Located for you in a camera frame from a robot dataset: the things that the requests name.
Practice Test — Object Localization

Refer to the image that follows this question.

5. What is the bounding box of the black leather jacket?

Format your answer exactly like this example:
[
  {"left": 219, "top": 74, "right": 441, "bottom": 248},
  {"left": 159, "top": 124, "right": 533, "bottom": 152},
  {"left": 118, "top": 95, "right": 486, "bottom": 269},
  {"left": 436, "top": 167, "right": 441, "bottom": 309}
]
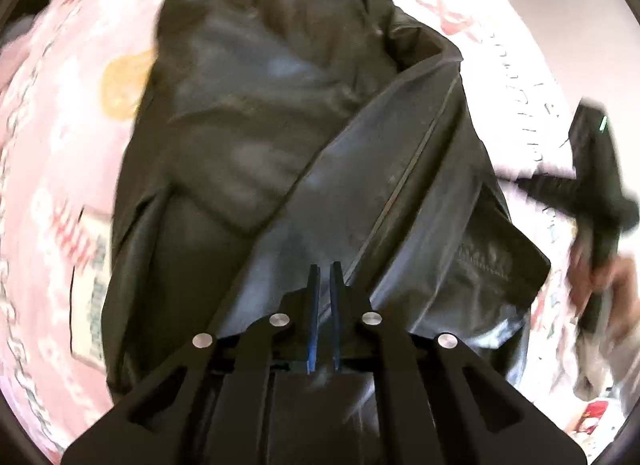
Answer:
[{"left": 100, "top": 0, "right": 552, "bottom": 465}]

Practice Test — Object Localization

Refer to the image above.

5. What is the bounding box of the dark clothes pile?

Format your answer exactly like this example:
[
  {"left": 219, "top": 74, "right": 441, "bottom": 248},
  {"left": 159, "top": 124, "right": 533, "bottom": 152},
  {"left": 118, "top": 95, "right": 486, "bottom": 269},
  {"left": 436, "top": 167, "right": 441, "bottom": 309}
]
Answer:
[{"left": 0, "top": 0, "right": 51, "bottom": 47}]

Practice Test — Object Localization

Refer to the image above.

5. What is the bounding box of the person's right hand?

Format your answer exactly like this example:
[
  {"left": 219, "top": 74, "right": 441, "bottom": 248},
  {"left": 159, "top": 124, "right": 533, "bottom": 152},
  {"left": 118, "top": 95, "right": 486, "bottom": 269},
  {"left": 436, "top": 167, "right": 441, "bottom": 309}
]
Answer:
[{"left": 567, "top": 241, "right": 639, "bottom": 344}]

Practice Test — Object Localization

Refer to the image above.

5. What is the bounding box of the pink printed blanket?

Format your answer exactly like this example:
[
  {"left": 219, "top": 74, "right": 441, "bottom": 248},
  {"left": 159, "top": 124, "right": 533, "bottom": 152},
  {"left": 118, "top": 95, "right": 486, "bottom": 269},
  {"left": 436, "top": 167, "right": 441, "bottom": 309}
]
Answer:
[{"left": 1, "top": 0, "right": 578, "bottom": 463}]

